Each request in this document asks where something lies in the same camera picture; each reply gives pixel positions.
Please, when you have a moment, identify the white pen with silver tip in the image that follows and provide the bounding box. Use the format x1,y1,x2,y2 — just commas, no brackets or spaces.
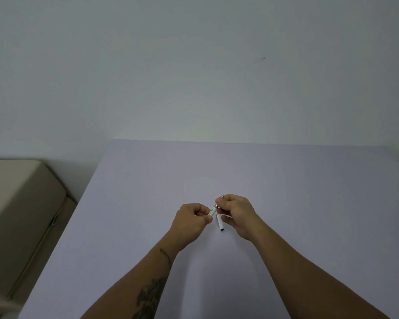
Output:
208,195,225,217

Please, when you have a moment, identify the white pen cap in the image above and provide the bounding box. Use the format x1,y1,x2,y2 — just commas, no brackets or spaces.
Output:
216,214,234,232

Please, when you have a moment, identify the person's right forearm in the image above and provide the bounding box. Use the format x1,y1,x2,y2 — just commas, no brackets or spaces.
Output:
249,220,391,319

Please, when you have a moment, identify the person's right hand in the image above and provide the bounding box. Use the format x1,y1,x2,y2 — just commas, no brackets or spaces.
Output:
215,194,263,243

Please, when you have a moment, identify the beige sofa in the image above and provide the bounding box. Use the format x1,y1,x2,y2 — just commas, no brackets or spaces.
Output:
0,158,78,319

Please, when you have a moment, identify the person's left hand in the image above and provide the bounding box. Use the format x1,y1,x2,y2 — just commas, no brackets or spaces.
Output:
168,203,214,253

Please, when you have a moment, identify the person's left forearm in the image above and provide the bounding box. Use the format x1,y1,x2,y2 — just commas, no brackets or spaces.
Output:
80,233,187,319

